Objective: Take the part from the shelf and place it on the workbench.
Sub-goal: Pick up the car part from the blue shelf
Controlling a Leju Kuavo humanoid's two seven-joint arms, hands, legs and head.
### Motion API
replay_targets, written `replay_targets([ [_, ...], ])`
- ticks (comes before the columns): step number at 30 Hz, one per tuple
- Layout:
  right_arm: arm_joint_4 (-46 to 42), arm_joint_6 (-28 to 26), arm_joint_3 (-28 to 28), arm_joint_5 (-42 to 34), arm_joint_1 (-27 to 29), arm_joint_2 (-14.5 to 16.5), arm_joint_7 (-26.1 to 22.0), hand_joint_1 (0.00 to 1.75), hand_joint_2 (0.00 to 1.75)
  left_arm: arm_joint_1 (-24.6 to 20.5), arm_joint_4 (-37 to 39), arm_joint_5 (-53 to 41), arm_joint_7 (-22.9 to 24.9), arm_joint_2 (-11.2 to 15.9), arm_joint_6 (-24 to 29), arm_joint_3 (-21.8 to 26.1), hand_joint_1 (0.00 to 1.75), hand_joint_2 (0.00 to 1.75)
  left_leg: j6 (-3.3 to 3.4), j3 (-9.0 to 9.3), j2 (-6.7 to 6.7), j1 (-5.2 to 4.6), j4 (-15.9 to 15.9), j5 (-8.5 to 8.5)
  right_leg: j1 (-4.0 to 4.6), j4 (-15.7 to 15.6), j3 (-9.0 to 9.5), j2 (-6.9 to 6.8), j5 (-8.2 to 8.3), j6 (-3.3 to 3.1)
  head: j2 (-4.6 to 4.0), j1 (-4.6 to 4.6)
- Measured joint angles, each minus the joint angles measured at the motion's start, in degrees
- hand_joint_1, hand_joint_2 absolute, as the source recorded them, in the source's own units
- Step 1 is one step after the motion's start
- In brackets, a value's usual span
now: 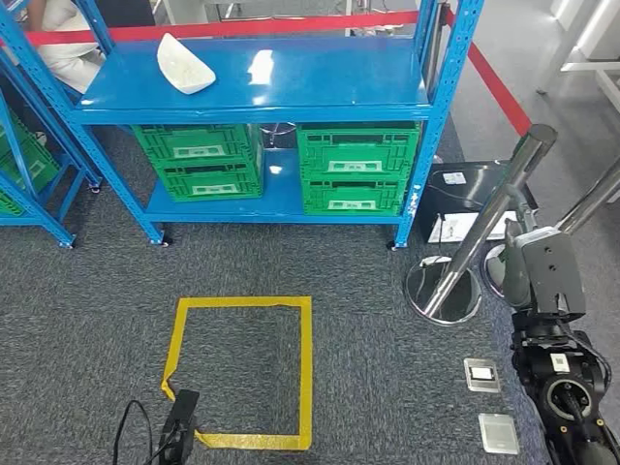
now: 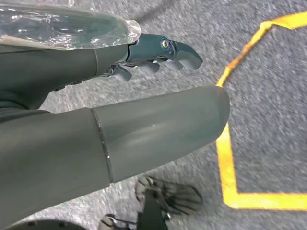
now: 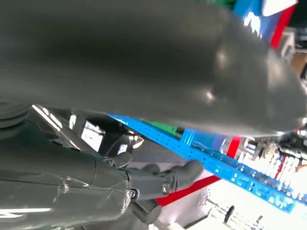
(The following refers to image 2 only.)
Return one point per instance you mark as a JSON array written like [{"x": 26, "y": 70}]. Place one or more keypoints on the crumpled yellow floor tape square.
[{"x": 227, "y": 177}]

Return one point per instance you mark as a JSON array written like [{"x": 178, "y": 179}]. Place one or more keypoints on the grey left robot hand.
[{"x": 156, "y": 133}]

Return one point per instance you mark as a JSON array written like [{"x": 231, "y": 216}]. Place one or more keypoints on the black round robot disc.
[{"x": 48, "y": 226}]

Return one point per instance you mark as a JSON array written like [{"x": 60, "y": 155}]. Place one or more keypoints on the clear plastic film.
[{"x": 60, "y": 28}]

